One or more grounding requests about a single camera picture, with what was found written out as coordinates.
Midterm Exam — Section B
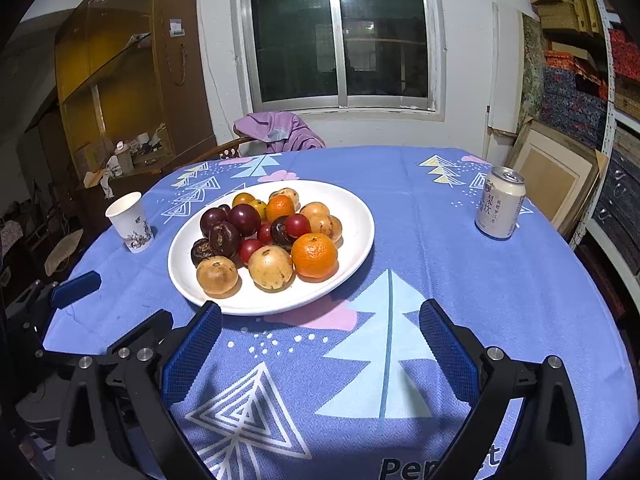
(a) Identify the tan woven fan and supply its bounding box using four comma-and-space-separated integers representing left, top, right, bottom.
44, 229, 85, 277

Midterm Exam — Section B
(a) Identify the blue printed tablecloth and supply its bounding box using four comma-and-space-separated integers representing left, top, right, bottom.
42, 146, 628, 480

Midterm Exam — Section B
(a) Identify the white oval plate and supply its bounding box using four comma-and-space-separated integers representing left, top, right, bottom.
167, 180, 376, 317

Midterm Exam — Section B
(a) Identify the white paper cup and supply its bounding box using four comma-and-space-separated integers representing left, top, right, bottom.
105, 191, 154, 254

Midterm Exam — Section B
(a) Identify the dark brown water chestnut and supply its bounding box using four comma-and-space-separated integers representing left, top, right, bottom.
208, 221, 242, 258
270, 216, 296, 250
190, 238, 216, 267

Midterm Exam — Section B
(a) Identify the brown wooden glass cabinet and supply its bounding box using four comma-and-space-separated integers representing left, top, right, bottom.
25, 0, 218, 196

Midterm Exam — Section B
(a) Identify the white framed sliding window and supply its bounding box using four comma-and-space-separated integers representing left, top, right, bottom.
229, 0, 447, 122

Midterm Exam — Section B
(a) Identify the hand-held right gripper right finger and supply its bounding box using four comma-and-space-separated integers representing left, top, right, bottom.
419, 299, 587, 480

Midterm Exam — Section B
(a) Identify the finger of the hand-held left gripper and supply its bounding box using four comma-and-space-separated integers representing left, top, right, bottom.
20, 271, 102, 331
102, 309, 174, 387

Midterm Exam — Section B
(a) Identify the green patterned board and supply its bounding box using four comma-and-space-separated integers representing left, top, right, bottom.
517, 12, 546, 131

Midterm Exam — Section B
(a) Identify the wooden picture frame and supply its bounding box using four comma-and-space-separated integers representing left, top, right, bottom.
505, 119, 608, 238

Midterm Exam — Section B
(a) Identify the wooden chair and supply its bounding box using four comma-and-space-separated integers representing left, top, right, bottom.
185, 136, 251, 166

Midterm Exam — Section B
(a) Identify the medium orange tangerine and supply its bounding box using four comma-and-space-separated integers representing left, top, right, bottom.
265, 195, 296, 223

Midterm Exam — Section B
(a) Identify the large orange tangerine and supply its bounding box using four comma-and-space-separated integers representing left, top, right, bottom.
291, 233, 339, 281

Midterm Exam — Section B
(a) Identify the purple jacket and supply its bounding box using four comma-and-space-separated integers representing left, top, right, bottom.
233, 111, 327, 155

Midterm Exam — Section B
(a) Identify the white metal shelf rack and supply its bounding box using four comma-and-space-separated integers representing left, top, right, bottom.
570, 0, 640, 281

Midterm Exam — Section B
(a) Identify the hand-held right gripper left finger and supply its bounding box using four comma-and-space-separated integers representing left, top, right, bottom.
55, 301, 223, 480

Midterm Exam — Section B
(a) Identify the white beverage can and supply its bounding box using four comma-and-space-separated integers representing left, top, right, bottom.
474, 165, 527, 241

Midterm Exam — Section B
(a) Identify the shelf of stacked boxes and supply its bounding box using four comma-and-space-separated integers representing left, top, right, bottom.
530, 0, 640, 281

